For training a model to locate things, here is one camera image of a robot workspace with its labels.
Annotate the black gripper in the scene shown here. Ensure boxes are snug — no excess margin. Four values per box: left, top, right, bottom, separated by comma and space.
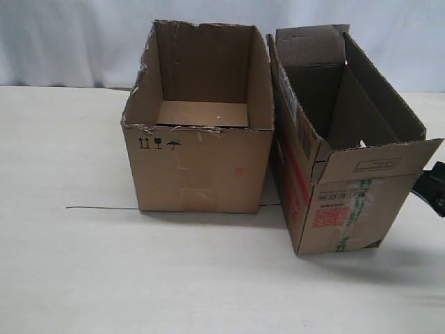
412, 161, 445, 218

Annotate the printed cardboard box with flaps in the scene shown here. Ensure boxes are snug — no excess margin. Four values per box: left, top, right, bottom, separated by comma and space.
267, 24, 442, 255

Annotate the large open cardboard box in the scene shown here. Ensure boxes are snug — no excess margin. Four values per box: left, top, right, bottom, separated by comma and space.
120, 20, 274, 213

